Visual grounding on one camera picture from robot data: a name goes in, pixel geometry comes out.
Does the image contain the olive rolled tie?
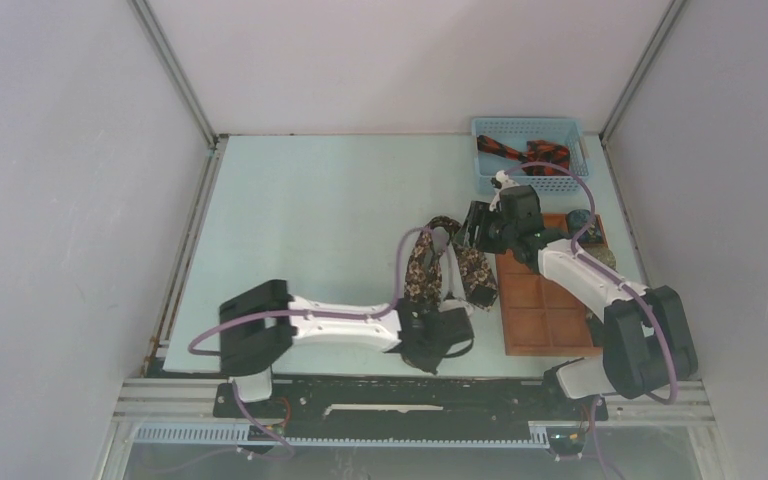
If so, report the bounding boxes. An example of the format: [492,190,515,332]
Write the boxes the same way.
[584,245,617,270]

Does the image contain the red black patterned tie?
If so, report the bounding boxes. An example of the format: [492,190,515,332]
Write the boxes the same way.
[476,135,572,177]

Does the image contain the aluminium frame rail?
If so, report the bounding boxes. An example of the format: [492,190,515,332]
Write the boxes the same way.
[112,378,716,428]

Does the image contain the wooden compartment tray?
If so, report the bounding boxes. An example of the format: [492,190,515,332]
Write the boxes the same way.
[495,252,602,357]

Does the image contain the blue rolled tie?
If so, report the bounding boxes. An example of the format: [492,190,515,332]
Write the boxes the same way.
[565,209,607,246]

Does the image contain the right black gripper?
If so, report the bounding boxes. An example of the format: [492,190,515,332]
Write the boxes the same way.
[453,200,517,255]

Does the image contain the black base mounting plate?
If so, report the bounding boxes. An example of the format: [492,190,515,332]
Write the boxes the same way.
[213,374,609,443]

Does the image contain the blue plastic basket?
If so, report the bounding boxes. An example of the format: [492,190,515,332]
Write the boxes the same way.
[471,117,590,195]

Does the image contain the brown floral tie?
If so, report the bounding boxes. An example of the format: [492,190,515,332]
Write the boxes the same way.
[404,215,499,310]

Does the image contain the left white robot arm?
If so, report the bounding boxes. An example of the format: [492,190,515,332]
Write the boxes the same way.
[218,279,475,380]

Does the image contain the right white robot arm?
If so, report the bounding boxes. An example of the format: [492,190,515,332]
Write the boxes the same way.
[456,186,698,418]

